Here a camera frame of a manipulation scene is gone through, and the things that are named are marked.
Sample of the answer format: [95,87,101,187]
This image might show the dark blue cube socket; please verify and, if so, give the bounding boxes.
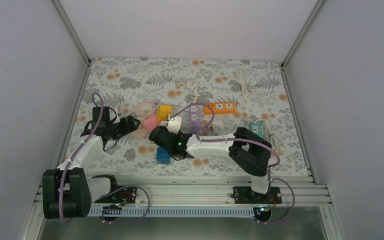
[156,147,171,165]

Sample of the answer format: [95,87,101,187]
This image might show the white plug adapter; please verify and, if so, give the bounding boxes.
[159,116,182,134]

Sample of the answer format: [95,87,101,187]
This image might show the pink triangular power strip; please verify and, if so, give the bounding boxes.
[142,115,160,133]

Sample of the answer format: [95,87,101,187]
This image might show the yellow cube socket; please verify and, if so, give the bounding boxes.
[155,104,173,122]

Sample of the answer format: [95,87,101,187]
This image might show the purple power strip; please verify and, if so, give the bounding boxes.
[189,105,201,134]

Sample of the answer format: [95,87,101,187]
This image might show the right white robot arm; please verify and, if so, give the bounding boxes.
[148,126,273,204]

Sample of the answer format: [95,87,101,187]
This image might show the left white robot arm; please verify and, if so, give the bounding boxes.
[42,106,141,220]

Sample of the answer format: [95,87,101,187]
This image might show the white square plug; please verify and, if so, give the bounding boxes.
[211,121,226,135]

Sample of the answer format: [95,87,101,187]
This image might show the orange power strip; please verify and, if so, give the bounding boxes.
[203,102,236,115]

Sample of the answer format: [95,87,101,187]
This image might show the teal power strip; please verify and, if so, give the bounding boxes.
[249,123,264,138]

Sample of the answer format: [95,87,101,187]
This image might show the pink coiled cable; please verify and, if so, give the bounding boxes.
[135,100,161,119]

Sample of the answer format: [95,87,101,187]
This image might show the aluminium rail frame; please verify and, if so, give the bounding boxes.
[34,175,332,208]

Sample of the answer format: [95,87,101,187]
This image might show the white coiled cable centre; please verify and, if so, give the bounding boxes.
[184,80,201,104]

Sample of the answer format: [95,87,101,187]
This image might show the white coiled cable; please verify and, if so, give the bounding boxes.
[261,118,286,154]
[233,70,256,99]
[184,80,201,104]

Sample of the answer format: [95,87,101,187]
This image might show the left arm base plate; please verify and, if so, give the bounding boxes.
[95,187,137,204]

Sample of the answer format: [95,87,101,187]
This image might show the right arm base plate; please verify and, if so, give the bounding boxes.
[230,186,283,205]

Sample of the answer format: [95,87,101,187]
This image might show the white coiled cable far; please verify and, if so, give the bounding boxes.
[233,70,256,99]

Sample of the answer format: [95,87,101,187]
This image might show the white coiled cable right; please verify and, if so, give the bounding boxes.
[261,118,286,154]

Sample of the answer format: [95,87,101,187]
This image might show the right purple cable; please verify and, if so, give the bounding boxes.
[168,103,296,225]

